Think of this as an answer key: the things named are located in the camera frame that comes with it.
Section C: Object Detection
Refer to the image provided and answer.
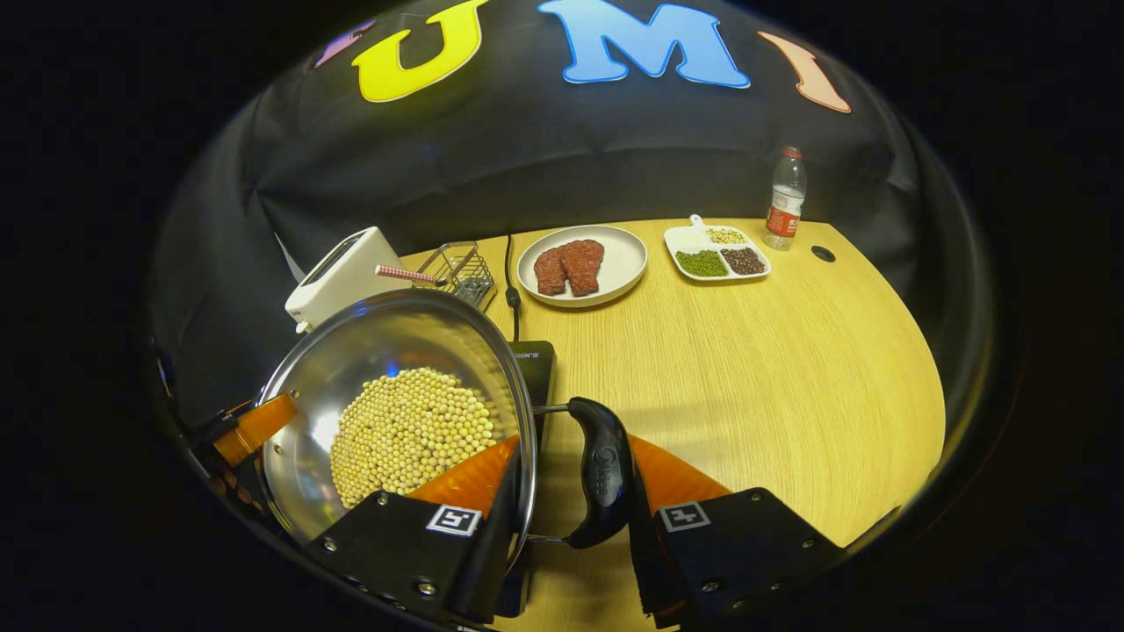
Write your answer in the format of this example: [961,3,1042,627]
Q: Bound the round white plate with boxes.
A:
[516,225,649,308]

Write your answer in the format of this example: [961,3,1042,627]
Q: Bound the raw red meat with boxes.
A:
[534,240,606,297]

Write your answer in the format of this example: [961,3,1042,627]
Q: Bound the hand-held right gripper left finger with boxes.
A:
[303,434,523,626]

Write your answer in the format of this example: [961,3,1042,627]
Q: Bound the pile of yellow soybeans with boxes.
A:
[329,367,500,510]

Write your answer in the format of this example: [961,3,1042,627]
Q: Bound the black induction cooktop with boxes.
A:
[492,341,558,620]

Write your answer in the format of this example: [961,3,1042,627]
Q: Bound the white divided bean dish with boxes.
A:
[663,214,772,283]

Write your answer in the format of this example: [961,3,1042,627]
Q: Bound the black power cable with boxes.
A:
[503,233,522,343]

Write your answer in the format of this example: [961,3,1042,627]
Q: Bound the clear water bottle red label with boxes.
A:
[762,146,808,252]

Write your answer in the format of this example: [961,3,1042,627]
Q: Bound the metal wire rack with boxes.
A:
[413,241,497,310]

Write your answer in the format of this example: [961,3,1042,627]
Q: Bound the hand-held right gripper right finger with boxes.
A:
[628,434,848,628]

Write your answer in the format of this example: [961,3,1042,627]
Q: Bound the steel pot with black handle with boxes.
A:
[255,288,635,549]

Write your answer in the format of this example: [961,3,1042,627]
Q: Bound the white toaster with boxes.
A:
[285,226,414,334]

